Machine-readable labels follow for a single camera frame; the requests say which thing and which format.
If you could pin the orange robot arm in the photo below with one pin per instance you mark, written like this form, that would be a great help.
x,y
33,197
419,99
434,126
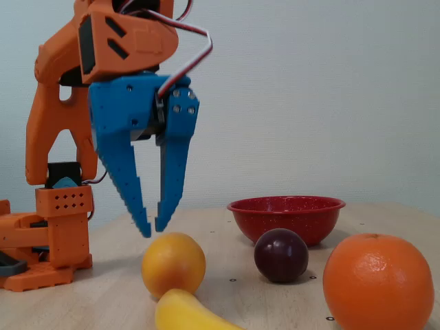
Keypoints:
x,y
44,120

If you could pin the yellow banana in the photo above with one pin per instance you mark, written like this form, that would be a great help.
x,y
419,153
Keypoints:
x,y
182,313

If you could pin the orange robot base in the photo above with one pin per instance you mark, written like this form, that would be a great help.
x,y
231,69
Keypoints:
x,y
31,278

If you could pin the large orange fruit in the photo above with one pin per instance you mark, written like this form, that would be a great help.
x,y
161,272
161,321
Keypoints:
x,y
378,282

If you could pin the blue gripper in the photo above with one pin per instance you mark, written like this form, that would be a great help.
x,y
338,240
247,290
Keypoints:
x,y
122,108

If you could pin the red speckled bowl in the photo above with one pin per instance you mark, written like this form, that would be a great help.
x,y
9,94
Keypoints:
x,y
285,220

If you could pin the yellow orange peach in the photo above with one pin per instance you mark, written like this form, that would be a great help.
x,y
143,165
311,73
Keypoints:
x,y
172,264

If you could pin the dark grey table clamp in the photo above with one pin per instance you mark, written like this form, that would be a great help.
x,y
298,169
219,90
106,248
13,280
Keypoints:
x,y
13,266

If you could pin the dark purple plum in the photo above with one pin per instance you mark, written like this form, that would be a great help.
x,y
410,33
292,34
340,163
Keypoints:
x,y
280,256

